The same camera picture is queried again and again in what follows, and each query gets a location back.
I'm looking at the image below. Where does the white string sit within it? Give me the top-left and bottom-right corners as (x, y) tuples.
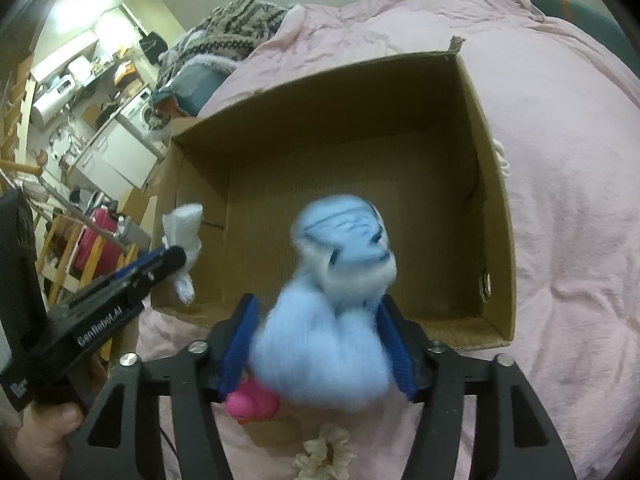
(492, 138), (512, 179)

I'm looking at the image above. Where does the teal pillow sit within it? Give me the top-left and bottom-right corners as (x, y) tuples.
(513, 0), (626, 46)

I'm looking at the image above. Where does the light blue plush toy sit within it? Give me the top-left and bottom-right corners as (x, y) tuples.
(250, 194), (401, 414)

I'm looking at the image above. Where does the white fluffy cloth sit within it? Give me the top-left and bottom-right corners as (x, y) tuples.
(162, 203), (205, 306)

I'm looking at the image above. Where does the cream scrunchie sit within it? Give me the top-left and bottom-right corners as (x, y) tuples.
(293, 423), (357, 480)

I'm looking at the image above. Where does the white washing machine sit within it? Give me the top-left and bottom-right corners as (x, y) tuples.
(120, 88), (162, 134)

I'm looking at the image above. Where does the patterned knit sweater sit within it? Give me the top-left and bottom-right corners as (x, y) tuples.
(161, 0), (296, 86)

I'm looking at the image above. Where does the white kitchen cabinet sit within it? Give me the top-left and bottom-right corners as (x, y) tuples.
(65, 120), (166, 192)

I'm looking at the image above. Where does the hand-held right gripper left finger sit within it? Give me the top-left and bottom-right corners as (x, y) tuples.
(64, 293), (261, 480)

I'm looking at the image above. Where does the pink plush toy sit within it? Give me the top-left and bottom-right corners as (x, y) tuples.
(224, 376), (279, 423)

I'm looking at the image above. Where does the pink blanket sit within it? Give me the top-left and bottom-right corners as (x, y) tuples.
(135, 0), (640, 480)

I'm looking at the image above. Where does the cardboard box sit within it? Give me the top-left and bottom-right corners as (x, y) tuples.
(150, 36), (517, 352)

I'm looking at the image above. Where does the red suitcase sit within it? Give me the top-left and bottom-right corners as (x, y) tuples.
(71, 208), (126, 276)

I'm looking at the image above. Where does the person's left hand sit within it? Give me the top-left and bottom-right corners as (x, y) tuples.
(0, 355), (108, 480)

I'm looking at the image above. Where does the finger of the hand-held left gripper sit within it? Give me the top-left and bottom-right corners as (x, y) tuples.
(112, 246), (188, 301)

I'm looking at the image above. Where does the wooden chair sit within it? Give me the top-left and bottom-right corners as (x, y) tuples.
(35, 212), (141, 361)

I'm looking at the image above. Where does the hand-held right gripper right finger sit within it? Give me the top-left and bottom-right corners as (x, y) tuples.
(376, 295), (577, 480)

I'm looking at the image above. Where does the grey blue cloth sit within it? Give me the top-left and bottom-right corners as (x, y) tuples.
(152, 55), (236, 117)

